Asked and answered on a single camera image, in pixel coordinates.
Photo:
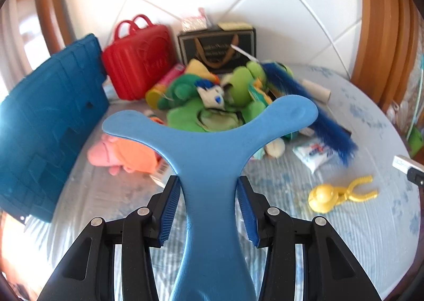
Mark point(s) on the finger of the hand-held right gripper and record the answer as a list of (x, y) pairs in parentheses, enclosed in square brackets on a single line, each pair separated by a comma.
[(418, 178)]

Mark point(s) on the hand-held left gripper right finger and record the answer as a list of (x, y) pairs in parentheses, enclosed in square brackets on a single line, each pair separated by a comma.
[(246, 211)]

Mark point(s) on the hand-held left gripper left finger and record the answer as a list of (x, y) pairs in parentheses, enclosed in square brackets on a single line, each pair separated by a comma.
[(169, 211)]

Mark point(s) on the clear floss pick box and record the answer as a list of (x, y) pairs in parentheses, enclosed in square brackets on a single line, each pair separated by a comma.
[(404, 162)]

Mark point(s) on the blue boomerang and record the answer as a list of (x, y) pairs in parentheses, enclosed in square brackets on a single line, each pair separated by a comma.
[(212, 168)]

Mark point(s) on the blue plastic crate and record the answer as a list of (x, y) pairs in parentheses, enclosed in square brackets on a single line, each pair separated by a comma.
[(43, 122)]

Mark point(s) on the green object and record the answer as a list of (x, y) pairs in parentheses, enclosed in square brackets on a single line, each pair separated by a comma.
[(416, 140)]

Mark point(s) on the small white medicine box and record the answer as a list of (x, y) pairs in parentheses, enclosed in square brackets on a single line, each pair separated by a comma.
[(162, 170)]

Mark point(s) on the orange pink plush toy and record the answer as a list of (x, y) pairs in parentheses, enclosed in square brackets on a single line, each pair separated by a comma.
[(132, 155)]

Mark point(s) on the small white plush ball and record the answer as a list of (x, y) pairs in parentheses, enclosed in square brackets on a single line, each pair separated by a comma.
[(275, 148)]

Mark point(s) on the yellow snowball maker clip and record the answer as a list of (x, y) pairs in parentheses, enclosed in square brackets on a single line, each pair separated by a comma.
[(323, 200)]

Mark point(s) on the white printed pouch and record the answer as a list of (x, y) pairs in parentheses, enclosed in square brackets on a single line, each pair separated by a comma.
[(313, 155)]

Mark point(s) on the green plush cloth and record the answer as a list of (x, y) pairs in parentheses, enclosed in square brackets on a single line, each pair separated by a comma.
[(182, 115)]

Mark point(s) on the blue bristle brush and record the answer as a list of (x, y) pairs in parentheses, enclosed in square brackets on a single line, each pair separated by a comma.
[(328, 122)]

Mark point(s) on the yellow blue plush toy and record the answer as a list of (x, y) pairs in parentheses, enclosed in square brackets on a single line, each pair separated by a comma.
[(212, 95)]

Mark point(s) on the pink tube with yellow cap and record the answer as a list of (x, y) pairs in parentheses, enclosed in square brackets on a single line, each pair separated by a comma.
[(162, 89)]

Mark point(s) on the green frog plush toy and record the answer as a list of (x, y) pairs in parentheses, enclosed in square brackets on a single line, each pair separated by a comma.
[(245, 82)]

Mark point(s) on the white paper roll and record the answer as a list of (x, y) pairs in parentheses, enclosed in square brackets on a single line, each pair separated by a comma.
[(316, 90)]

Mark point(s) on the red toy suitcase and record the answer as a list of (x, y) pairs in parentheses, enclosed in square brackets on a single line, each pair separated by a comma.
[(139, 62)]

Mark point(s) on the black gift bag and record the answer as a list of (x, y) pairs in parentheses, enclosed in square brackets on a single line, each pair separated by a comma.
[(215, 45)]

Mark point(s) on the clear glitter packet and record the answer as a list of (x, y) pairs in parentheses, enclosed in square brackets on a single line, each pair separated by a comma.
[(195, 22)]

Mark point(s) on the wooden door frame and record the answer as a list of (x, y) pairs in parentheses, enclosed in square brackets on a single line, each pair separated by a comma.
[(381, 22)]

